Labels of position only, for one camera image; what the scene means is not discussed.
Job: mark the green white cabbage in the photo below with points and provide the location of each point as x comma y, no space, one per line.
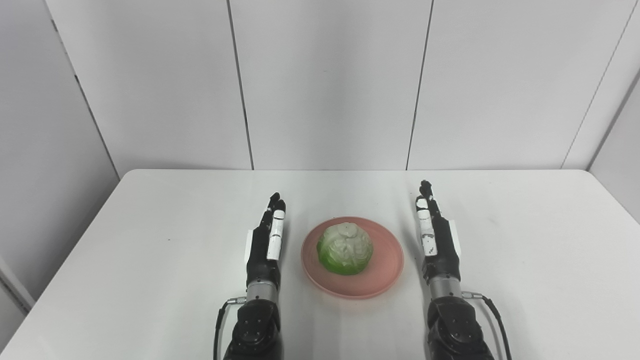
345,248

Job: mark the pink plate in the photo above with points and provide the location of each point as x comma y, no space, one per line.
385,260

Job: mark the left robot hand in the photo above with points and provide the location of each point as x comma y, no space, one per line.
265,245

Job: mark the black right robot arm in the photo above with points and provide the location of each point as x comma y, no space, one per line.
457,325

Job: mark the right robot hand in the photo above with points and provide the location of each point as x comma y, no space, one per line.
437,245

